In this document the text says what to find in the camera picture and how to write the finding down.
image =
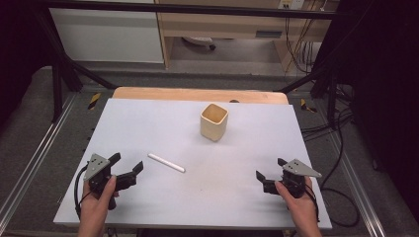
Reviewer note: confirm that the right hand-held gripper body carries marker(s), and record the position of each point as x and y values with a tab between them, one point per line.
298	177

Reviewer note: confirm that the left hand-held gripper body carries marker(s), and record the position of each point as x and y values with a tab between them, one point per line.
96	164

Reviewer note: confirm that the person's right hand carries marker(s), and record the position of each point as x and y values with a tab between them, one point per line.
301	207

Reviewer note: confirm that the person's left hand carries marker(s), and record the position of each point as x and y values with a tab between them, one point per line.
95	207

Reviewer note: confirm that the white chalk stick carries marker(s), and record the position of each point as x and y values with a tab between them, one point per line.
166	162

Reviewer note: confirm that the yellow black tape marker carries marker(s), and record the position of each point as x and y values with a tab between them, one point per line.
94	101
307	106

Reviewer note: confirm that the beige square cup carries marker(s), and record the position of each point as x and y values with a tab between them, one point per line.
214	122

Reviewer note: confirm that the wooden table board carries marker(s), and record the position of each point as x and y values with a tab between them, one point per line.
197	95

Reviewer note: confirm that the white cabinet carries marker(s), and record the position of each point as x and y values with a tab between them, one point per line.
105	36

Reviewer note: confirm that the white chair base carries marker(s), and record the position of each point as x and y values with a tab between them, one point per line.
201	42

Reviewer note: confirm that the light wooden desk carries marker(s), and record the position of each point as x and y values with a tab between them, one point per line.
230	26

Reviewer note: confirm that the white power strip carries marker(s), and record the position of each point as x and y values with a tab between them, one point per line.
291	4

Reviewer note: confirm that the aluminium floor rail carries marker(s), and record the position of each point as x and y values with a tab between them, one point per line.
36	154
359	187

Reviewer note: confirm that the black metal frame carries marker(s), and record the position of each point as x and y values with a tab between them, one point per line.
62	72

